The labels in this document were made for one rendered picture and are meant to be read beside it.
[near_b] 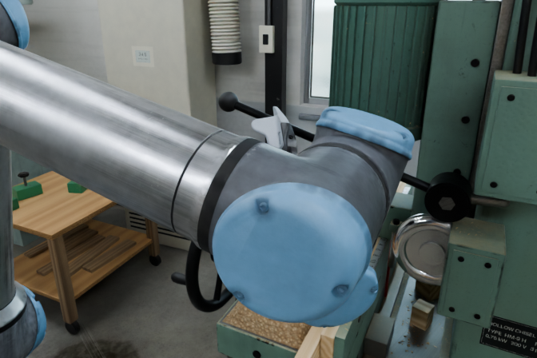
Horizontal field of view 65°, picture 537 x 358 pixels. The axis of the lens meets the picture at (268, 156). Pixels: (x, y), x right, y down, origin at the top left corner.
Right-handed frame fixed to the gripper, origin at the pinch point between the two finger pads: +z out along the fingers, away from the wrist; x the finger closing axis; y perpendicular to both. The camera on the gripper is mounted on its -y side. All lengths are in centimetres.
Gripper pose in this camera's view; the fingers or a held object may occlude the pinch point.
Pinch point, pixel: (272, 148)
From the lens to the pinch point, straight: 74.1
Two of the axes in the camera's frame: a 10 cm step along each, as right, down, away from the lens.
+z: -2.3, -4.3, 8.7
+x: -1.4, 9.0, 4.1
